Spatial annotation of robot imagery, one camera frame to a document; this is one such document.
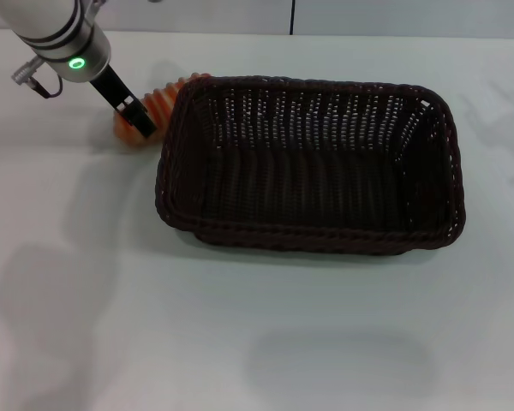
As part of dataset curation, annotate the dark woven plastic basket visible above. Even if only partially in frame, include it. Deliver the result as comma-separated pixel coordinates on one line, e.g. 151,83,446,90
153,74,468,257

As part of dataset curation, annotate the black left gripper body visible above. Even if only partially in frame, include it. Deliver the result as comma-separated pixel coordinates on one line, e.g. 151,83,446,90
88,67,134,110

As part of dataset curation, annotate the silver plug with black cable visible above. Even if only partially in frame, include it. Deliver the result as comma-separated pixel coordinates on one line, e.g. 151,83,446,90
10,58,65,99

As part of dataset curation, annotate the ridged toy bread loaf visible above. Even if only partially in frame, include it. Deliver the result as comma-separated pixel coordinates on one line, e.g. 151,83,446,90
112,73,211,149

